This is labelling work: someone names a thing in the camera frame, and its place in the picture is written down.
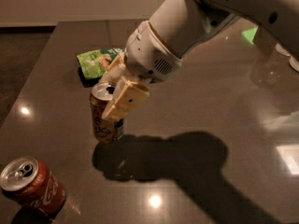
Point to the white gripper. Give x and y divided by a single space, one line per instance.
147 56

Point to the orange soda can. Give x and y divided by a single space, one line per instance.
105 131

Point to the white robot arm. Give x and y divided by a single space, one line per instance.
183 24

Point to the red coke can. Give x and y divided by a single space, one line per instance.
29 182

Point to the green chip bag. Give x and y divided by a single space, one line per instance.
94 63

